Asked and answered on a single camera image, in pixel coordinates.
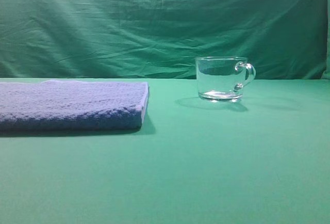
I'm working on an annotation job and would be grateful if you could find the green backdrop cloth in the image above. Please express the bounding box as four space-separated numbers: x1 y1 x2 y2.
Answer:
1 0 329 79

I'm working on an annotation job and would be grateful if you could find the transparent glass cup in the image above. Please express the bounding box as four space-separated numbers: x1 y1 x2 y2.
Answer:
195 56 256 102

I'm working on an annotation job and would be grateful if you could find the folded blue towel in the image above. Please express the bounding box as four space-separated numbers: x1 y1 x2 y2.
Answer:
1 79 149 132

